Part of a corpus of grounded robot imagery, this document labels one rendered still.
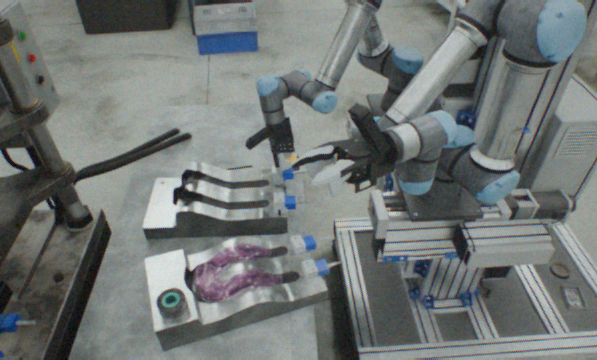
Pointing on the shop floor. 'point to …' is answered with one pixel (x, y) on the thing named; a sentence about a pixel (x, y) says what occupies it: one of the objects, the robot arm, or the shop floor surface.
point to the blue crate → (227, 43)
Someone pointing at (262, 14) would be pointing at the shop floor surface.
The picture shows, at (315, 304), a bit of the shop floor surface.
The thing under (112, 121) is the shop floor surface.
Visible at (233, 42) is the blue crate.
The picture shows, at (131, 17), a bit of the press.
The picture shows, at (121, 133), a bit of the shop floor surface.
